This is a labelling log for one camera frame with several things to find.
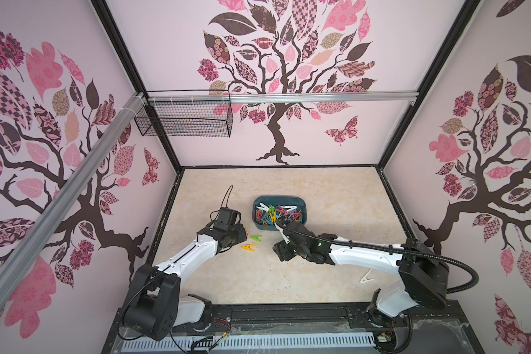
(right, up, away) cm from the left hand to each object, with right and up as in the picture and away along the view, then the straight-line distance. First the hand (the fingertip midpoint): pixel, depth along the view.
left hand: (243, 238), depth 88 cm
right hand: (+14, -1, -5) cm, 15 cm away
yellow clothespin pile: (+2, -4, +1) cm, 5 cm away
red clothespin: (+17, +11, +12) cm, 23 cm away
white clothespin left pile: (+8, +12, +13) cm, 19 cm away
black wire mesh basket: (-19, +54, +6) cm, 57 cm away
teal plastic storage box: (+23, +12, +14) cm, 30 cm away
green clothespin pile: (+5, -1, +4) cm, 7 cm away
